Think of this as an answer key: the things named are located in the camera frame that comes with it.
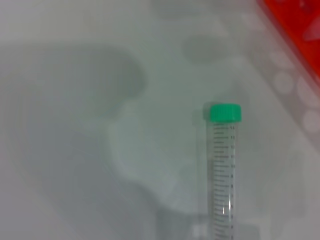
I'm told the clear test tube green cap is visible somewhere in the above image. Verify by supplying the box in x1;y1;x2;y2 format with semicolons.
203;101;243;240

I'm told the orange-red test tube rack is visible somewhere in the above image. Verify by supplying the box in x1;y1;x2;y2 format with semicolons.
256;0;320;83

